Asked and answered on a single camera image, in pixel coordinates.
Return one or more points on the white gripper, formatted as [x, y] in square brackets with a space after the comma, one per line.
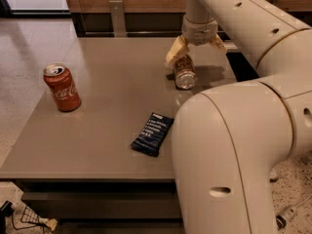
[199, 30]

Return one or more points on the orange soda can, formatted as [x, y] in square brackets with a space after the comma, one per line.
[185, 76]

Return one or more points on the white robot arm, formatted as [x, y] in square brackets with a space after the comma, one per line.
[227, 139]

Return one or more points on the red Coca-Cola can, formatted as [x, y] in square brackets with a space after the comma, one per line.
[62, 86]

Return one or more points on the blue snack bar wrapper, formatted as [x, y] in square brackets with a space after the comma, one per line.
[152, 135]

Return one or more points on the white power strip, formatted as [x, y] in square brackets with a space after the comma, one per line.
[286, 215]

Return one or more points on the upper grey drawer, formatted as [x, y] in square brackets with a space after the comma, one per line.
[103, 205]

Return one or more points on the grey drawer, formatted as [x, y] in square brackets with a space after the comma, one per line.
[122, 227]
[103, 205]

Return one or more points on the lower grey drawer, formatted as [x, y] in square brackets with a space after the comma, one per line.
[122, 227]

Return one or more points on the black object at floor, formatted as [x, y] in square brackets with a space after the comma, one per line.
[6, 210]

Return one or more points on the left metal bracket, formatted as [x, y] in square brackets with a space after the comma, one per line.
[116, 8]

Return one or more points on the horizontal metal rail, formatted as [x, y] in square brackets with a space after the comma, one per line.
[135, 34]

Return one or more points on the black wire basket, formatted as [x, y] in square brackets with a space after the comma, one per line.
[24, 217]

